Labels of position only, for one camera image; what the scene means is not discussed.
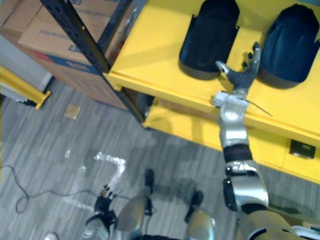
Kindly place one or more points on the plain cardboard box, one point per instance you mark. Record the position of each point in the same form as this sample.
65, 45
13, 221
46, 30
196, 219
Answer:
17, 12

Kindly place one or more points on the dark robot foot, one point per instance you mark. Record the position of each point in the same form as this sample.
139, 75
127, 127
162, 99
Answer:
149, 180
198, 198

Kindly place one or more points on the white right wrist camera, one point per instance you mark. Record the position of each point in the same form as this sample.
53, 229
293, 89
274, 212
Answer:
222, 98

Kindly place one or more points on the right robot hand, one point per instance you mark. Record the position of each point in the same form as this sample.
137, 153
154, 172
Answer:
242, 79

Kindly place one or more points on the silver robot leg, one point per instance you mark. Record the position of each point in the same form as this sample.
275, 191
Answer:
201, 225
132, 212

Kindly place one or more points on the silver right robot leg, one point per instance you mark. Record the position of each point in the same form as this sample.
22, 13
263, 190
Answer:
201, 225

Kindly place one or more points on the silver left robot leg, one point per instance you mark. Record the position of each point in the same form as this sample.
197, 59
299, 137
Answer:
132, 212

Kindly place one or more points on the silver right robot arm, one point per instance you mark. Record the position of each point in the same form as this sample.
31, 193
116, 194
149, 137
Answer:
235, 135

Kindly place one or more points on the black perforated rack upright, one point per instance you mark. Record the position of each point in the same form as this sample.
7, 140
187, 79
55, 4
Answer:
82, 37

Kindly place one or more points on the black label holder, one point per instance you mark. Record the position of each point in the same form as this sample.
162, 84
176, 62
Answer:
302, 149

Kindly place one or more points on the small cardboard scrap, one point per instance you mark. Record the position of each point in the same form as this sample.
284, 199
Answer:
72, 111

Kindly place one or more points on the dark right robot foot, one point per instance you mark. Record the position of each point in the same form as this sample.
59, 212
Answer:
198, 198

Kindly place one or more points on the black plastic housing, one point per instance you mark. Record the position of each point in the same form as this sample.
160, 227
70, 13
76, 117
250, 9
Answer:
208, 37
287, 47

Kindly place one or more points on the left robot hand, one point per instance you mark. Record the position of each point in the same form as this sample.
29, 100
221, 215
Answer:
102, 202

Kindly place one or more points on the dark left robot foot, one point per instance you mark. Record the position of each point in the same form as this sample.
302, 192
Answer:
149, 180

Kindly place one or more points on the yellow shelf unit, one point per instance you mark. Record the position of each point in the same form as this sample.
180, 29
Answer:
155, 52

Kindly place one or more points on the yellow floor guard rail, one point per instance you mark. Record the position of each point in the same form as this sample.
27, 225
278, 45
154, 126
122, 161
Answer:
17, 83

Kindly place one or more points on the large printed cardboard box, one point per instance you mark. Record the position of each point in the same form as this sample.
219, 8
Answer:
60, 45

